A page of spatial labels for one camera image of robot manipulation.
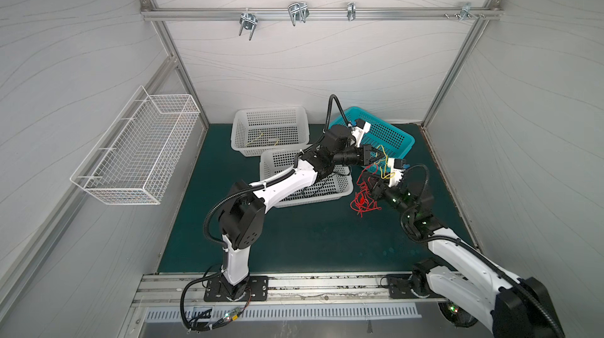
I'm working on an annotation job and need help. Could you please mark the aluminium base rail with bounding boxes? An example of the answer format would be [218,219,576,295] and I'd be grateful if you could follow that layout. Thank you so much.
[131,271,445,307]

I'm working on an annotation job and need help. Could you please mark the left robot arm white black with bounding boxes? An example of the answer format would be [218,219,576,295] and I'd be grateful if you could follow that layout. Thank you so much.
[201,94,384,300]

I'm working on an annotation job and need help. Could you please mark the white plastic basket near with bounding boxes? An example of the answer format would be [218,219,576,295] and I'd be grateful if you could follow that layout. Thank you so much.
[260,145,354,208]

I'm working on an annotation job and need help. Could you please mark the yellow cable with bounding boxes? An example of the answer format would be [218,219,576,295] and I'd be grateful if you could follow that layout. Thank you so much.
[247,131,282,148]
[372,144,396,182]

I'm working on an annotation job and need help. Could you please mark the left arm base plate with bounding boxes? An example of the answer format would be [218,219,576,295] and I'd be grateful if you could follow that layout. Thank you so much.
[204,275,268,302]

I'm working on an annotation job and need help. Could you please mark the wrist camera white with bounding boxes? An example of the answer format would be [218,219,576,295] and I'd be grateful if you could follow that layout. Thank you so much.
[351,119,371,148]
[386,158,407,188]

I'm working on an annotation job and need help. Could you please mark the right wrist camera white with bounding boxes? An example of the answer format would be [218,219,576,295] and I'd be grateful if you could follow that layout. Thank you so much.
[386,158,407,188]

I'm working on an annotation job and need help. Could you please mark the black cable in basket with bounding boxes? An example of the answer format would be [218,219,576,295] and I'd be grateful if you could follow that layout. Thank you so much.
[306,170,345,197]

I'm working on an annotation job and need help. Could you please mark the white plastic basket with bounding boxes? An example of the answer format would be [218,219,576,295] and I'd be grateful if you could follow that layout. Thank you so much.
[231,106,310,157]
[260,145,354,208]

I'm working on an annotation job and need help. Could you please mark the white vented cable duct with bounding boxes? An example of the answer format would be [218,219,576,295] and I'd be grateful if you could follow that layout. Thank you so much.
[145,303,422,323]

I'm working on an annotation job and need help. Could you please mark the metal hook clamp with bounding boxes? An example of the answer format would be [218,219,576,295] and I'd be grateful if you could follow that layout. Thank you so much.
[347,2,356,22]
[287,2,310,26]
[238,12,258,41]
[444,2,486,22]

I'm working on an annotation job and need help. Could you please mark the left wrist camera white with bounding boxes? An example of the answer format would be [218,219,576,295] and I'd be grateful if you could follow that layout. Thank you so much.
[351,119,371,148]

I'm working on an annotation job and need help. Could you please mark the white wire wall basket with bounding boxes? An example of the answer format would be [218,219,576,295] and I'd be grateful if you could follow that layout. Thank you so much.
[70,86,200,205]

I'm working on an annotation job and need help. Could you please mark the white plastic basket far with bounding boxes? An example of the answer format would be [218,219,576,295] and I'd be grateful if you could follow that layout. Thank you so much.
[231,106,310,157]

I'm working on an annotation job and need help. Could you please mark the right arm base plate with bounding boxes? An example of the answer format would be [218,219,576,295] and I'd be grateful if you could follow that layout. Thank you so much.
[378,273,427,300]

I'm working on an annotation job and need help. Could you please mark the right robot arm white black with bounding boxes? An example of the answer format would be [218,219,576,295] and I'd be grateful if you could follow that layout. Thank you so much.
[360,171,565,337]

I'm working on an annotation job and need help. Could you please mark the red cable tangle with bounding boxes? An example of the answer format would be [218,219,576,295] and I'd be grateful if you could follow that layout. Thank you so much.
[348,167,383,218]

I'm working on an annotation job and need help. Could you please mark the aluminium crossbar rail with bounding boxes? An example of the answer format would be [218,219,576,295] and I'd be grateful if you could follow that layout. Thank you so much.
[141,5,504,22]

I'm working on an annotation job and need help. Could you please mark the teal plastic basket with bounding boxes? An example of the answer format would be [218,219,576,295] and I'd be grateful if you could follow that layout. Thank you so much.
[344,107,415,159]

